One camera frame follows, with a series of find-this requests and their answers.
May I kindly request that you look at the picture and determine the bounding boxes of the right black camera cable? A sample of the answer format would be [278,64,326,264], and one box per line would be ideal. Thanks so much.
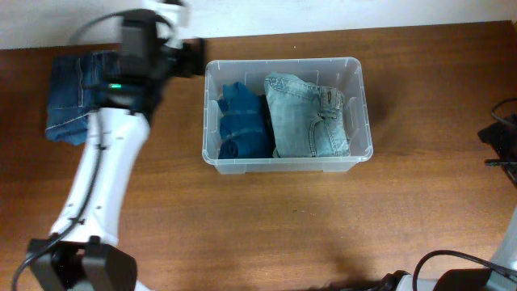
[411,96,517,291]

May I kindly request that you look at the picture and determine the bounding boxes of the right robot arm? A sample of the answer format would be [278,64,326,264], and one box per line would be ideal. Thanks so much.
[375,114,516,291]

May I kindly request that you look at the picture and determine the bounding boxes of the dark blue jeans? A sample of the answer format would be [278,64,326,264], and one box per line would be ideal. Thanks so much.
[44,50,120,146]

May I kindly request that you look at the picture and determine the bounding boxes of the light blue jeans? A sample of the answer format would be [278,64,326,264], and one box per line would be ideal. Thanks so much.
[264,73,350,158]

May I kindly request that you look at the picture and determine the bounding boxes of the clear plastic storage container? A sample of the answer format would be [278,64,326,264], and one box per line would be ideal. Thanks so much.
[202,57,373,175]

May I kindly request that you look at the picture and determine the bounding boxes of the black garment with logo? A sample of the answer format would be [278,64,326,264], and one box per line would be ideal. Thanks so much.
[259,95,275,149]

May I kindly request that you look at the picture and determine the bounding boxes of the dark blue garment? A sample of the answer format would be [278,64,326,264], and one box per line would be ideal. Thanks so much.
[217,82,273,159]

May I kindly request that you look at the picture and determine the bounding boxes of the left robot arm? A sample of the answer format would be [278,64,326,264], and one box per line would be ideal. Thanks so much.
[20,2,207,291]

